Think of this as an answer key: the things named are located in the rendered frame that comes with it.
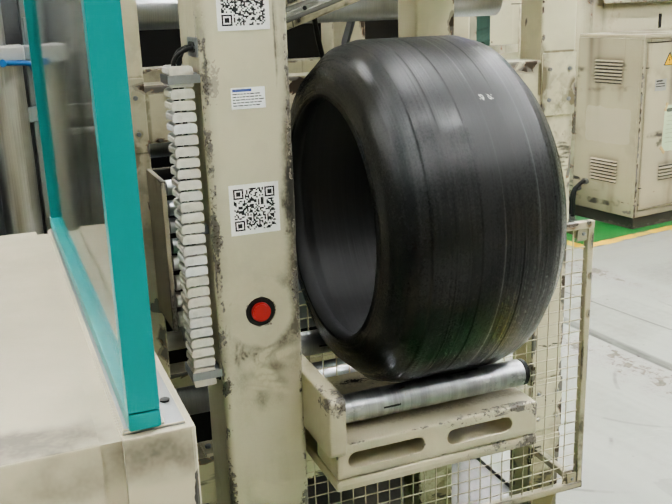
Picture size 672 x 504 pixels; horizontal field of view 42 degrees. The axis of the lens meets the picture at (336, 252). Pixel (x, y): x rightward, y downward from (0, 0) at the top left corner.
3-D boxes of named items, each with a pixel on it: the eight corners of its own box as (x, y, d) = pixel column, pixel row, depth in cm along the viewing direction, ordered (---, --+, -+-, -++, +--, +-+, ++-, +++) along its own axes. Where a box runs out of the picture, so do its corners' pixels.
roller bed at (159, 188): (173, 332, 169) (160, 181, 161) (159, 309, 182) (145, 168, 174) (271, 316, 176) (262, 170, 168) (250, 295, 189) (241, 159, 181)
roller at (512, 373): (336, 431, 133) (335, 404, 132) (325, 419, 137) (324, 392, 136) (531, 388, 145) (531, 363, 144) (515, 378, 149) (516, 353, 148)
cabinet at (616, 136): (635, 231, 570) (648, 35, 536) (570, 215, 619) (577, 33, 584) (725, 211, 614) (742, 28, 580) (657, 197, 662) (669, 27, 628)
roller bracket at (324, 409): (331, 461, 129) (328, 401, 127) (253, 365, 165) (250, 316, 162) (351, 456, 131) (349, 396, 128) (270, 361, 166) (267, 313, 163)
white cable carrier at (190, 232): (194, 388, 132) (168, 66, 119) (187, 376, 136) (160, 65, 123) (223, 382, 133) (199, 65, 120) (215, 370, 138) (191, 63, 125)
